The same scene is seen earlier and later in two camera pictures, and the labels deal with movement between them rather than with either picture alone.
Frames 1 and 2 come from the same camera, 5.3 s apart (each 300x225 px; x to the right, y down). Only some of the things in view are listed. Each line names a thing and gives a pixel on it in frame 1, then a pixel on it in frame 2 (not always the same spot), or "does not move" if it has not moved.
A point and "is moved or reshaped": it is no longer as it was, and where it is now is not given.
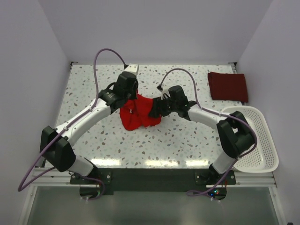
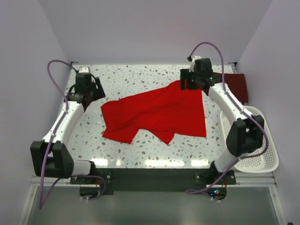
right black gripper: x=155 y=111 → x=184 y=74
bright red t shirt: x=134 y=113 is moved or reshaped
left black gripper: x=134 y=96 → x=99 y=92
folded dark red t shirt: x=224 y=86 does not move
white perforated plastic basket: x=262 y=157 does not move
